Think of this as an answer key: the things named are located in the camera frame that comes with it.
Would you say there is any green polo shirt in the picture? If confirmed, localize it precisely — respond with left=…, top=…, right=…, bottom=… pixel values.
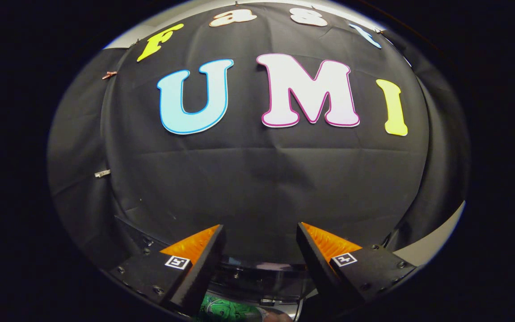
left=202, top=294, right=269, bottom=322

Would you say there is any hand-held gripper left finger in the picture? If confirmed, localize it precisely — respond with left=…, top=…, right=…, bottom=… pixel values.
left=108, top=224, right=227, bottom=317

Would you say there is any black backdrop cloth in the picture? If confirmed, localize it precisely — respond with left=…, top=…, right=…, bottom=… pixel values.
left=47, top=2, right=470, bottom=269

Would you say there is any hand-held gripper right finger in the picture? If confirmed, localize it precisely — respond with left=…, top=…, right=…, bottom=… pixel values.
left=296, top=221, right=418, bottom=314

